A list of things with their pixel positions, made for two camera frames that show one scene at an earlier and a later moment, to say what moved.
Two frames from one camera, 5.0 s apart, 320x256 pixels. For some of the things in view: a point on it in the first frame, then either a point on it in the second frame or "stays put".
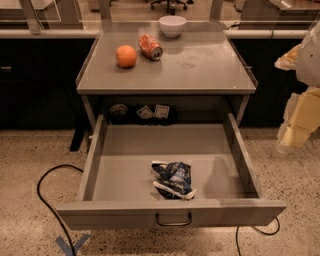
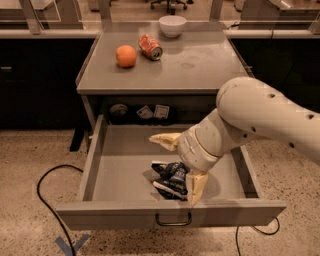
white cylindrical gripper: [309, 68] to [188, 148]
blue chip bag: [173, 179] stays put
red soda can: [150, 47] stays put
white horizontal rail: [92, 34] stays put
